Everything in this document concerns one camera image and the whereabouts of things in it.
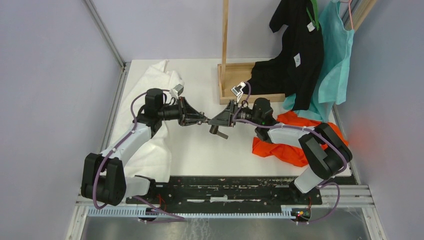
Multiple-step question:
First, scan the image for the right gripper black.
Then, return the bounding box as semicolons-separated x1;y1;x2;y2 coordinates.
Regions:
208;99;261;127

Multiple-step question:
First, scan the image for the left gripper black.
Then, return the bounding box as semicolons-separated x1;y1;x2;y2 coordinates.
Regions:
157;96;206;127

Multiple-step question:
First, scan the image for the dark metal faucet body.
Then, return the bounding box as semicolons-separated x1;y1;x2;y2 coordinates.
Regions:
209;125;229;140

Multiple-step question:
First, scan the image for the small silver tee fitting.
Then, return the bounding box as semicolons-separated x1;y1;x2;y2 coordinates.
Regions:
196;112;210;125

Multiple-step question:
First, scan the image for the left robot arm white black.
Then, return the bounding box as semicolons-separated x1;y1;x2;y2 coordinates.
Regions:
80;88;209;209

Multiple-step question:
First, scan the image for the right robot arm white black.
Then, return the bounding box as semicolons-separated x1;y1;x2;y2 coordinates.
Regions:
207;97;353;204

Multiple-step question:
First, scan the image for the wooden clothes rack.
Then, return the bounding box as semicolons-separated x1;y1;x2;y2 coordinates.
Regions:
217;0;286;104

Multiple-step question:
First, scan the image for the orange cloth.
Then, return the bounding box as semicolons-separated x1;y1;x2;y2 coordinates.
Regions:
252;110;349;168

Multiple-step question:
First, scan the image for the white towel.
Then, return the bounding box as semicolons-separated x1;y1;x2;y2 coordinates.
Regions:
110;59;185;183

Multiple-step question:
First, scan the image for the black t-shirt hanging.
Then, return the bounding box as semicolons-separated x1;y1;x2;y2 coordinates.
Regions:
243;0;324;111

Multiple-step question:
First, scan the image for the teal garment hanging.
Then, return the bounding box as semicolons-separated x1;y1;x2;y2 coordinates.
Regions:
295;0;355;122

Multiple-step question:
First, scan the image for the green hanger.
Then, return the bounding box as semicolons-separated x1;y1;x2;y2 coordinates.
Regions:
306;0;320;32

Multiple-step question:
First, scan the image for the pink hanger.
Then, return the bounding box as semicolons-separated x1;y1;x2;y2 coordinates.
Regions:
339;0;355;31

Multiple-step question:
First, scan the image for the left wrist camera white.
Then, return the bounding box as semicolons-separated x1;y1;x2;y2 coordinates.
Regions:
169;83;184;99

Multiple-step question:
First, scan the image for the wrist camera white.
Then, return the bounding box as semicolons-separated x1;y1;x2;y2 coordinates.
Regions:
169;83;184;99
230;81;246;97

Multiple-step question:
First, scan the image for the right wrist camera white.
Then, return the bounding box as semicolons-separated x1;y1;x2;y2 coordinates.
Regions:
230;81;246;97

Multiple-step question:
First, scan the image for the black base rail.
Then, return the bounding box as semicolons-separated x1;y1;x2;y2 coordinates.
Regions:
142;176;323;214

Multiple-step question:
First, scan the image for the white cable duct strip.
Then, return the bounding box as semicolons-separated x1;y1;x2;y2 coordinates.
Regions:
87;206;296;220

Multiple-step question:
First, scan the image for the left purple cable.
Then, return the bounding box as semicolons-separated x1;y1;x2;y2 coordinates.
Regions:
92;89;171;211

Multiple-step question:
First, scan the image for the purple cable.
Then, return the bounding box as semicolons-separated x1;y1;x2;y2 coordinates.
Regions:
231;81;348;186
92;89;171;211

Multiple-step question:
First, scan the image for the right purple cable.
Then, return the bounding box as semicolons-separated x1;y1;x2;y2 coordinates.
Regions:
231;81;348;186

